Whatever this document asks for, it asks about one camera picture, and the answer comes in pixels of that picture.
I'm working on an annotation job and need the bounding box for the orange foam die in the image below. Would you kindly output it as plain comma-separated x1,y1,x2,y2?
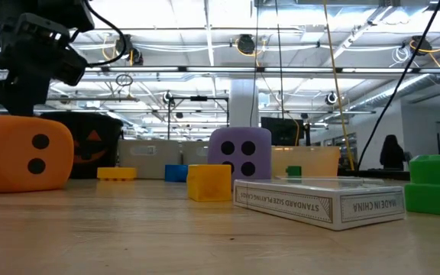
0,115,75,193

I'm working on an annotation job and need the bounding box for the orange plastic bin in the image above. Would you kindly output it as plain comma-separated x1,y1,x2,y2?
271,146,341,177

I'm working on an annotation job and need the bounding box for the person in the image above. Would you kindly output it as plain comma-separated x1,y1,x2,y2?
379,134,406,171

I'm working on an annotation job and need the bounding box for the grey white card deck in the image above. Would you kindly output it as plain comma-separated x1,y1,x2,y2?
233,178,407,232

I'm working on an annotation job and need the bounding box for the black hanging cable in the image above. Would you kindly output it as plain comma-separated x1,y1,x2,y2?
273,0,286,120
248,0,260,128

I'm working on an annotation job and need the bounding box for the yellow-orange flat brick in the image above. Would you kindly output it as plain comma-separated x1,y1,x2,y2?
96,167,138,181

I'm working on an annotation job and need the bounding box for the black pumpkin face bucket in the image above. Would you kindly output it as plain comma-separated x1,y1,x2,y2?
40,111,125,180

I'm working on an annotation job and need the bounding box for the black monitor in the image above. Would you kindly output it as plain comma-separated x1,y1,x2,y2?
260,116,306,147

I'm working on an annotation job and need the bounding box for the white building column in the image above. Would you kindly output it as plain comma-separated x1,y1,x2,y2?
228,79,260,129

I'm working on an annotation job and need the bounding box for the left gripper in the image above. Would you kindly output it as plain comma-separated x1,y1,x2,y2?
0,13,89,116

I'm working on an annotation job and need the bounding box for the grey plastic bin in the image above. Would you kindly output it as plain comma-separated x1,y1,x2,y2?
181,140,212,180
118,139,183,180

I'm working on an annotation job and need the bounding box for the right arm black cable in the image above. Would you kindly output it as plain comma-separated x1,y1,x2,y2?
356,0,440,171

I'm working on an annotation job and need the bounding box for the black background rig frame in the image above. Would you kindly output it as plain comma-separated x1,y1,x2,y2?
167,95,230,141

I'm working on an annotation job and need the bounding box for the small yellow brick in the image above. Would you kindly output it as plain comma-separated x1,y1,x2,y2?
186,163,233,202

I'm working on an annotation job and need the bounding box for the yellow hanging cable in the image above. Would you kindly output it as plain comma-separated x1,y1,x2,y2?
322,0,355,171

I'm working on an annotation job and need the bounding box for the purple foam die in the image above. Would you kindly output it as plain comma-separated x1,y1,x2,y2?
207,127,273,183

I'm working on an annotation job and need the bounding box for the small blue brick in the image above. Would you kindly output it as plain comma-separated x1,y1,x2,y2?
164,163,189,183

